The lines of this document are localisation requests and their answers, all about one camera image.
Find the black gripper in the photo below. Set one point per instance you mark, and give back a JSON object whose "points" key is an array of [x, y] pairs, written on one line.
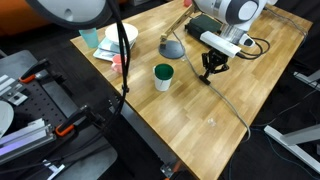
{"points": [[215, 57]]}

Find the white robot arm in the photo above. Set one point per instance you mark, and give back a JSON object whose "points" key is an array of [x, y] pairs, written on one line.
{"points": [[233, 11]]}

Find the black box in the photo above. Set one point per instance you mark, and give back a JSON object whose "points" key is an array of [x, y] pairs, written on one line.
{"points": [[201, 25]]}

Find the clear tape piece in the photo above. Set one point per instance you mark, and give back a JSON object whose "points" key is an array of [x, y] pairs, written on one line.
{"points": [[212, 122]]}

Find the white mug green inside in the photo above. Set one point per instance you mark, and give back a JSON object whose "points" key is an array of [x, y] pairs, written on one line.
{"points": [[163, 78]]}

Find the pink mug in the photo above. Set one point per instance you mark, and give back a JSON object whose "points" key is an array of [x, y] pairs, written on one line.
{"points": [[117, 64]]}

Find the white plate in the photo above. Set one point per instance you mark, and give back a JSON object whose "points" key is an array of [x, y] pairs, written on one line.
{"points": [[120, 33]]}

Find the white kitchen scale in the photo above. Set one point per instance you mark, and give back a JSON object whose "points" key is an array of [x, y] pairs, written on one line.
{"points": [[105, 51]]}

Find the teal plastic cup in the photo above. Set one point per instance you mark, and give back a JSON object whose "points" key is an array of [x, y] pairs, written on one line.
{"points": [[89, 37]]}

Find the black orange bar clamp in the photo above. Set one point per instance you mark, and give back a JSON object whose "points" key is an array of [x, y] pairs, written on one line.
{"points": [[33, 70], [75, 120]]}

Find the white dome black rim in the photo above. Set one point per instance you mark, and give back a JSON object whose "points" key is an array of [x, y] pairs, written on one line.
{"points": [[66, 11]]}

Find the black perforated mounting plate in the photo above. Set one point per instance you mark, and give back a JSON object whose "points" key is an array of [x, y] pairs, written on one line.
{"points": [[36, 103]]}

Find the small silver metal block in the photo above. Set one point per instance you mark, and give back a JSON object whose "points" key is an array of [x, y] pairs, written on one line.
{"points": [[13, 93]]}

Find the silver aluminium profile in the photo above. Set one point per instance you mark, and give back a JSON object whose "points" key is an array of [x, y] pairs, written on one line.
{"points": [[23, 141]]}

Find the orange furniture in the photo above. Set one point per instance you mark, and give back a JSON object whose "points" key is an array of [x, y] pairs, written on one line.
{"points": [[16, 15]]}

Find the white round disc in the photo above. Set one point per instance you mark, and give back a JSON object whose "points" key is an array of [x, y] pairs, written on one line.
{"points": [[5, 118]]}

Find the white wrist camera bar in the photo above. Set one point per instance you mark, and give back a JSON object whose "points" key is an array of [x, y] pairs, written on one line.
{"points": [[220, 43]]}

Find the white table leg frame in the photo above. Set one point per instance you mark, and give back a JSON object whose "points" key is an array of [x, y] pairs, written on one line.
{"points": [[293, 143], [308, 79]]}

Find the black metal table rail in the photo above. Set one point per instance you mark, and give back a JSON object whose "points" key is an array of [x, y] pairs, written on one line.
{"points": [[146, 133]]}

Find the silver metal bracket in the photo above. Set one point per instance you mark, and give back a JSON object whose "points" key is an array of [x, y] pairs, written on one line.
{"points": [[166, 170]]}

